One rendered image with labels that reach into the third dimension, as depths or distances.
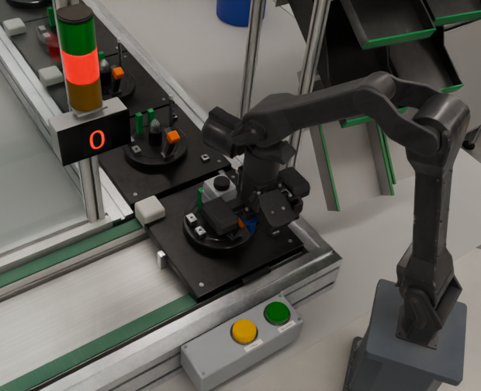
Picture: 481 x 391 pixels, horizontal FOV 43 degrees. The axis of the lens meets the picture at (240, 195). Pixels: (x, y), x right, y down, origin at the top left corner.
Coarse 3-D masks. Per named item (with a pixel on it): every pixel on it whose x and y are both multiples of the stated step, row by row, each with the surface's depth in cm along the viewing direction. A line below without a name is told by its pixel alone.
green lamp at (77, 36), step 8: (64, 24) 82; (72, 24) 82; (80, 24) 82; (88, 24) 83; (64, 32) 83; (72, 32) 83; (80, 32) 83; (88, 32) 84; (64, 40) 84; (72, 40) 84; (80, 40) 84; (88, 40) 85; (64, 48) 85; (72, 48) 84; (80, 48) 85; (88, 48) 85
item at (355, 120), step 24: (288, 0) 113; (312, 0) 105; (336, 0) 116; (336, 24) 114; (336, 48) 112; (360, 48) 113; (384, 48) 110; (336, 72) 110; (360, 72) 111; (360, 120) 106
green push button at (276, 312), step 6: (270, 306) 105; (276, 306) 105; (282, 306) 105; (270, 312) 104; (276, 312) 104; (282, 312) 105; (288, 312) 105; (270, 318) 104; (276, 318) 104; (282, 318) 104
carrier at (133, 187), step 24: (144, 120) 137; (168, 120) 138; (144, 144) 129; (192, 144) 133; (120, 168) 126; (144, 168) 126; (168, 168) 127; (192, 168) 128; (216, 168) 128; (120, 192) 122; (144, 192) 122; (168, 192) 124
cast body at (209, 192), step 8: (216, 176) 110; (224, 176) 109; (208, 184) 109; (216, 184) 107; (224, 184) 108; (232, 184) 109; (208, 192) 110; (216, 192) 107; (224, 192) 108; (232, 192) 109; (208, 200) 111; (224, 200) 109
